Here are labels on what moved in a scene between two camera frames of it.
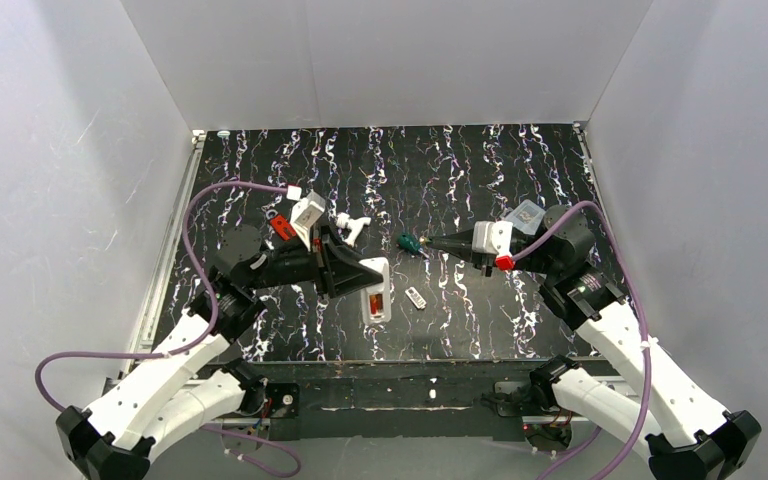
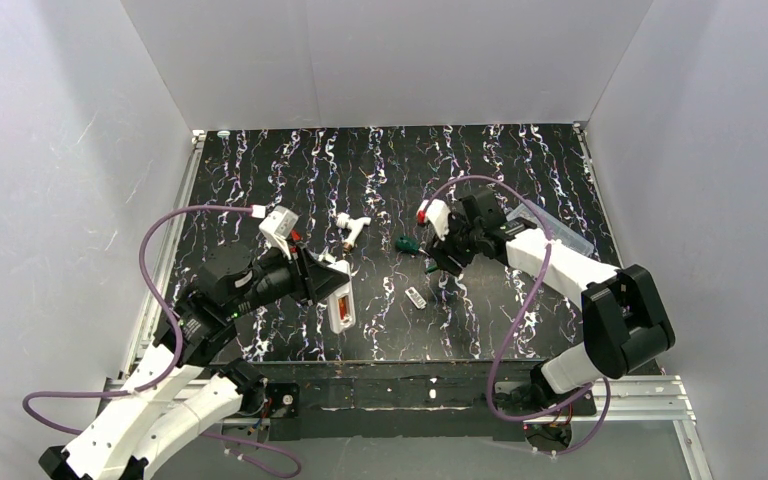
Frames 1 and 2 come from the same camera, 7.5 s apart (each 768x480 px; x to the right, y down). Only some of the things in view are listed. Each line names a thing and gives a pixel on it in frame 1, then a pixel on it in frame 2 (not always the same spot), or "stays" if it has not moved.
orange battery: x=376 y=303 to x=342 y=307
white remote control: x=376 y=300 to x=341 y=305
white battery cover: x=416 y=297 stays
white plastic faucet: x=355 y=226 stays
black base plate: x=395 y=400 stays
